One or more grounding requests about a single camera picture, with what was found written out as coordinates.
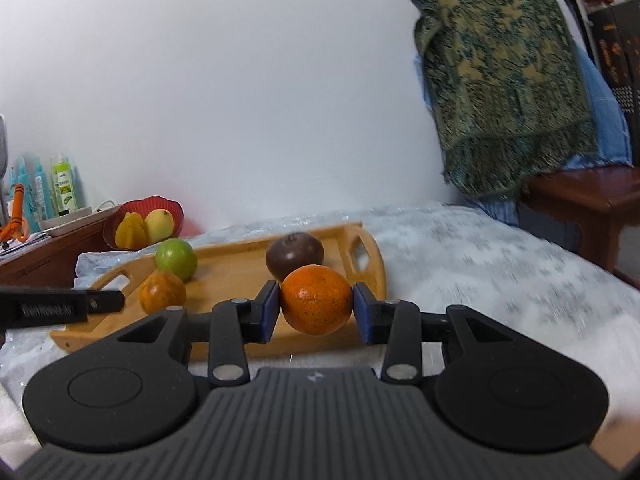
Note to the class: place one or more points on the dark purple tomato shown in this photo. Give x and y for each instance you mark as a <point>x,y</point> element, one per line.
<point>295,255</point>

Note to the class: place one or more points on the red fruit bowl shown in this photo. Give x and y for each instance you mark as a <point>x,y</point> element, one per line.
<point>112,230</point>

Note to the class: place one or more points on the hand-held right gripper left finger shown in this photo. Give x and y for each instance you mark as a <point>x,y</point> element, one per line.
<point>270,312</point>

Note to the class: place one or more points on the round green fruit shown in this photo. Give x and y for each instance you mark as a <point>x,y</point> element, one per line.
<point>176,260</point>

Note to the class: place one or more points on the snowflake tablecloth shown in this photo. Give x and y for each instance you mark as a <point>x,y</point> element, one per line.
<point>475,270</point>

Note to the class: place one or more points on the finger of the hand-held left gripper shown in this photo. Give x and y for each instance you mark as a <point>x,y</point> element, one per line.
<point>106,301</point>

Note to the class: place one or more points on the dark wooden chair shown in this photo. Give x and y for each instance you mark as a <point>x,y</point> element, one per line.
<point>590,200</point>

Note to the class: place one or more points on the dark tall cabinet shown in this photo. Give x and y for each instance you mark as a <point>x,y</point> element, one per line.
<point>622,70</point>

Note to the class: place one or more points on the green label bottle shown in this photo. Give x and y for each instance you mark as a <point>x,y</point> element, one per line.
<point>64,187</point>

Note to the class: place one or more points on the yellow mango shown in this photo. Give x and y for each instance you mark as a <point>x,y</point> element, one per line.
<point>159,226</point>

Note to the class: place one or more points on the white rectangular tray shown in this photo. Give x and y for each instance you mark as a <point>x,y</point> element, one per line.
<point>70,222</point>

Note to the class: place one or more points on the large mandarin orange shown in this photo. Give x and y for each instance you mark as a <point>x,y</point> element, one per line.
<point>316,305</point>

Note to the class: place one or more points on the yellow starfruit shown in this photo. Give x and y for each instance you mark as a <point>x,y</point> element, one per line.
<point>131,232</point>

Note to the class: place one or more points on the light blue cloth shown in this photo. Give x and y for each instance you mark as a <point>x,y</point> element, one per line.
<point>602,120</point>

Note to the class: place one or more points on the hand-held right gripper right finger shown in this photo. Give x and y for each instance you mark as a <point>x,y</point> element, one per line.
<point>361,316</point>

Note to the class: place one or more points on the large brownish orange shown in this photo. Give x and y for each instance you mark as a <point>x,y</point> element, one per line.
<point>162,294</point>

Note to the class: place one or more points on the teal spray bottle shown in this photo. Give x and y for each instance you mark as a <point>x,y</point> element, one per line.
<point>40,190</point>
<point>23,195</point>

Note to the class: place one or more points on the orange hand tool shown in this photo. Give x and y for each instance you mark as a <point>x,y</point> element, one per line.
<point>16,215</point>

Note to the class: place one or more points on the wooden serving tray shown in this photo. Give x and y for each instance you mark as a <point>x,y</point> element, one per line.
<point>225,270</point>

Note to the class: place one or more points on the brown wooden cabinet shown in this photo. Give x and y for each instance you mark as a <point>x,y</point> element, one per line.
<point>45,265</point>

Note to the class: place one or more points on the stack of papers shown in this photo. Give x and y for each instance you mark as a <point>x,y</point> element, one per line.
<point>22,245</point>

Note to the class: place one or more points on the person's right forearm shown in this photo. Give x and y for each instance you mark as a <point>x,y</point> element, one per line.
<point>620,452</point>

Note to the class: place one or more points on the green patterned cloth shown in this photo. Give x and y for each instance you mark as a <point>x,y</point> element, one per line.
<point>505,85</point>

